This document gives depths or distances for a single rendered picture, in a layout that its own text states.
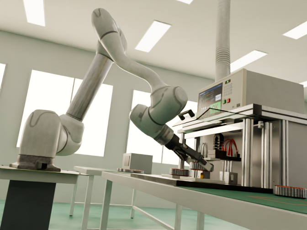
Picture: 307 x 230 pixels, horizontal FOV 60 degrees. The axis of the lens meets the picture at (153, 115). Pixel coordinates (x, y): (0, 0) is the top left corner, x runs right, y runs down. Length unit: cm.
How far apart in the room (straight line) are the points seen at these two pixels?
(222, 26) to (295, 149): 220
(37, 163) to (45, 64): 503
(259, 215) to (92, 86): 110
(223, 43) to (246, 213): 269
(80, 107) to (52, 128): 24
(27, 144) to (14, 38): 525
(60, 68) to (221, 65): 400
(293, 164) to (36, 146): 112
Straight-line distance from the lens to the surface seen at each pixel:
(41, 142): 125
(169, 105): 102
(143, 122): 113
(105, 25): 136
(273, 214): 56
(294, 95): 155
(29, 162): 125
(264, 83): 143
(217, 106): 149
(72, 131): 141
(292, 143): 134
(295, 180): 134
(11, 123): 594
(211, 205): 72
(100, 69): 147
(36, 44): 634
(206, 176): 154
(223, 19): 335
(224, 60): 303
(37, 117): 128
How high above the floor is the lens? 79
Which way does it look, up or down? 12 degrees up
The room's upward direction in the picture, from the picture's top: 6 degrees clockwise
